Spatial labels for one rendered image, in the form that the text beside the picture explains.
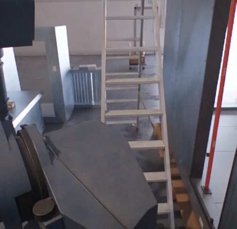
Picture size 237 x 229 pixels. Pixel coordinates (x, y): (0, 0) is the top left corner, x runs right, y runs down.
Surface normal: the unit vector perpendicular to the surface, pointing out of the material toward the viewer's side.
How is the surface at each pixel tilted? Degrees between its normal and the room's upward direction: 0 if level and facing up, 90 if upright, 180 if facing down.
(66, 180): 24
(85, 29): 90
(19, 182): 58
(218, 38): 90
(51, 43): 90
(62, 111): 90
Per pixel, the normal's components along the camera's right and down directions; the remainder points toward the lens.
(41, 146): 0.29, -0.61
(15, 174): 0.42, -0.37
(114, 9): -0.01, 0.39
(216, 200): -0.01, -0.92
